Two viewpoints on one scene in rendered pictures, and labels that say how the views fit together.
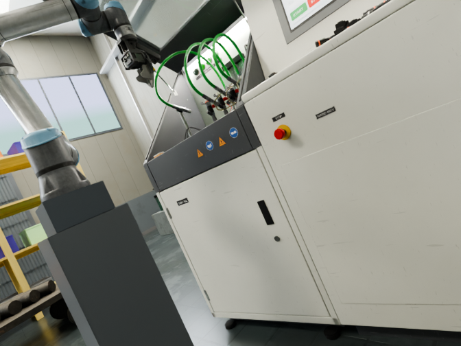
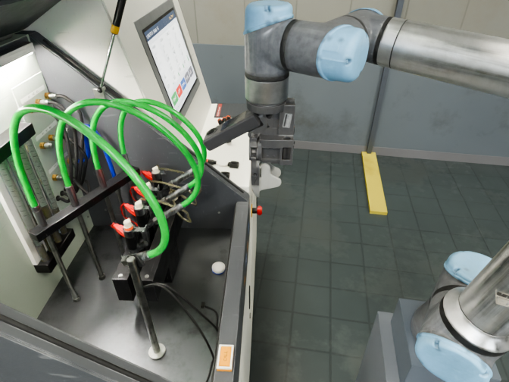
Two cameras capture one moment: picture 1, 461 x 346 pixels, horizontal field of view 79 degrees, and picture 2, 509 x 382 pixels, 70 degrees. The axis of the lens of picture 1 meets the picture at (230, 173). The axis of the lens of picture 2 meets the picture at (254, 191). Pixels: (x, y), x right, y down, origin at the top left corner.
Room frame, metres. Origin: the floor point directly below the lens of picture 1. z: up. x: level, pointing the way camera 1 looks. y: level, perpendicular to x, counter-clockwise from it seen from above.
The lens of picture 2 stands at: (1.57, 0.63, 1.65)
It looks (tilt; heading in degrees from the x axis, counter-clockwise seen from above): 36 degrees down; 232
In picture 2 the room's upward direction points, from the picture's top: straight up
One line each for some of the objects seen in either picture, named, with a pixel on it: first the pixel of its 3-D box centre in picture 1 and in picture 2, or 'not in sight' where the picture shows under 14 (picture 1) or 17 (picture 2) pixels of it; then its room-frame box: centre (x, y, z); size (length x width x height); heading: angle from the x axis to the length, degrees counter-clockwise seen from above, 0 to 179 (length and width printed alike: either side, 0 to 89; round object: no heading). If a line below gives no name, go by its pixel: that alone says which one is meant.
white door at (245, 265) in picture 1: (231, 244); (243, 378); (1.22, 0.13, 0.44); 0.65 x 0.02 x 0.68; 50
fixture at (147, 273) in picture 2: not in sight; (155, 251); (1.34, -0.13, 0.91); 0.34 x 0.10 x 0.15; 50
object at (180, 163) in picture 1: (194, 156); (235, 295); (1.23, 0.11, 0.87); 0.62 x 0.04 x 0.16; 50
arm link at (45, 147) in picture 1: (47, 150); (469, 289); (0.93, 0.52, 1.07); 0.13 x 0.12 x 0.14; 17
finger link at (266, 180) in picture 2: (143, 79); (266, 182); (1.18, 0.17, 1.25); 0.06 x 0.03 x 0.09; 140
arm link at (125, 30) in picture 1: (126, 35); (266, 87); (1.18, 0.16, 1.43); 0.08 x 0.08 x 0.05
